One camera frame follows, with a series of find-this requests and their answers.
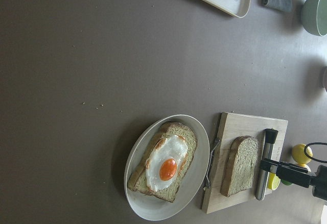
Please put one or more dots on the white round plate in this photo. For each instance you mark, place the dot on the white round plate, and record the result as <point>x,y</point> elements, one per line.
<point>149,207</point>

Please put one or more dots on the bread slice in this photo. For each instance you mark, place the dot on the bread slice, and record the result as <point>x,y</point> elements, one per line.
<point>137,180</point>
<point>240,166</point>

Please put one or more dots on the half cut lemon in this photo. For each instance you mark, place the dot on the half cut lemon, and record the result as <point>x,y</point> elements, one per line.
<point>273,181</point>

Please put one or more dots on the green lime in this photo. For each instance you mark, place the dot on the green lime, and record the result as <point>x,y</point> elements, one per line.
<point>287,183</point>

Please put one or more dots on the yellow lemon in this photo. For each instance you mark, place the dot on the yellow lemon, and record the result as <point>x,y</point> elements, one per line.
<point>305,166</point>
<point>298,154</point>

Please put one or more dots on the bread slice under egg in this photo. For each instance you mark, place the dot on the bread slice under egg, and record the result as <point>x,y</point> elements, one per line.
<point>137,180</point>

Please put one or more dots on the yellow lemon upper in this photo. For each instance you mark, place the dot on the yellow lemon upper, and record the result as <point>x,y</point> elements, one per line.
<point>298,154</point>

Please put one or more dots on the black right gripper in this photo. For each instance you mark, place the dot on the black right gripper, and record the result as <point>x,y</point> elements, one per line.
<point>298,175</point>

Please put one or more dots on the green bowl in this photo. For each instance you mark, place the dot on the green bowl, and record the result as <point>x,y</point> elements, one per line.
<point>313,17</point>

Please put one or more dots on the fried egg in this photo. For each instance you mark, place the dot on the fried egg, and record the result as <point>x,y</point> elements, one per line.
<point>165,162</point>

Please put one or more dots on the yellow lemon lower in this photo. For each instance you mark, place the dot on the yellow lemon lower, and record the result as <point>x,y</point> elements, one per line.
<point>305,166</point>

